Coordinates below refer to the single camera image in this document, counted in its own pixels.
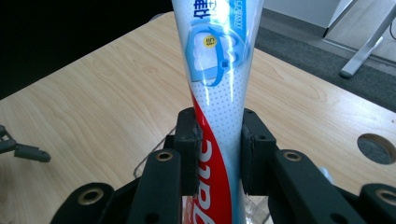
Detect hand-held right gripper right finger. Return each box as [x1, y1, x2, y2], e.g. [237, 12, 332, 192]
[239, 107, 280, 197]

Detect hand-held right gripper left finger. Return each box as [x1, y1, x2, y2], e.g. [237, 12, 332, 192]
[163, 106, 205, 198]

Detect clear plastic container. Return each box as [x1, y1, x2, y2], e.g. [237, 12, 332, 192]
[133, 125, 337, 224]

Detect blue red toothpaste tube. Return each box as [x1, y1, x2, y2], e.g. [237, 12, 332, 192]
[171, 0, 265, 224]

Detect white desk frame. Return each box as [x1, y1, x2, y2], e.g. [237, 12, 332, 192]
[321, 0, 396, 79]

